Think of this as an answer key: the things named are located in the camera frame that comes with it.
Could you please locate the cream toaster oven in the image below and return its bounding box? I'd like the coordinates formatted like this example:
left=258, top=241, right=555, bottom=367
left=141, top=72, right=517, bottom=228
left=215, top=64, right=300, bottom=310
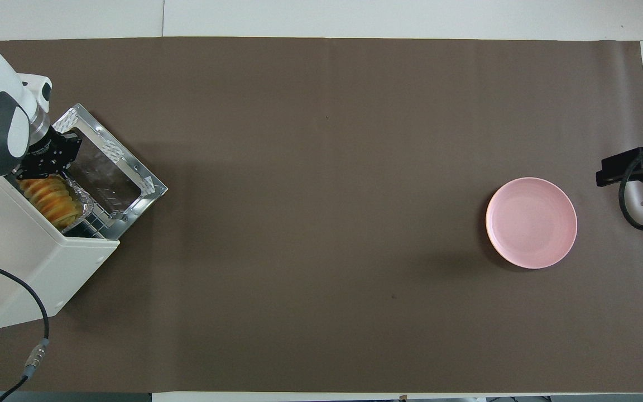
left=0, top=173, right=121, bottom=332

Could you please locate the brown table mat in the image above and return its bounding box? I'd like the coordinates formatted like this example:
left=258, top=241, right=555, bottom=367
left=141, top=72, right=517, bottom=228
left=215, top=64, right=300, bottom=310
left=0, top=37, right=643, bottom=393

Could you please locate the aluminium foil tray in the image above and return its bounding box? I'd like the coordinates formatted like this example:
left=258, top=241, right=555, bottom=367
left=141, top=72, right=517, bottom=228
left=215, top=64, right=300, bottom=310
left=17, top=176, right=95, bottom=231

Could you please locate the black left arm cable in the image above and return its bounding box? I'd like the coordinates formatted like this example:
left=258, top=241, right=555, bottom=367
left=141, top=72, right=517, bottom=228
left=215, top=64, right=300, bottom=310
left=0, top=256, right=51, bottom=402

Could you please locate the pink round plate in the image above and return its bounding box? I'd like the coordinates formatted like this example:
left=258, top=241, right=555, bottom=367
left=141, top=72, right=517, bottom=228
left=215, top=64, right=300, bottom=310
left=486, top=177, right=578, bottom=270

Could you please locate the golden ridged bread roll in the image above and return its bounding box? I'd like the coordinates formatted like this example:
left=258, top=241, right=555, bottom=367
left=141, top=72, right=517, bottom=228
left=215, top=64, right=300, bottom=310
left=20, top=176, right=83, bottom=227

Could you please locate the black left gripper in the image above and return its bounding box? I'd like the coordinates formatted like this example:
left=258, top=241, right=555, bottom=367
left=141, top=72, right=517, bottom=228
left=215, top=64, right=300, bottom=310
left=17, top=127, right=83, bottom=180

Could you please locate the glass and metal oven door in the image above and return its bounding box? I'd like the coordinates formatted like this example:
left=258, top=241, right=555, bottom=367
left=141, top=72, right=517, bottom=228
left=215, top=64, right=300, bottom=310
left=51, top=103, right=169, bottom=241

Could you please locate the oven wire rack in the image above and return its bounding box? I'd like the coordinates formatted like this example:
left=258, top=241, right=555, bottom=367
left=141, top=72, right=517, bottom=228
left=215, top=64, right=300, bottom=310
left=65, top=167, right=113, bottom=240

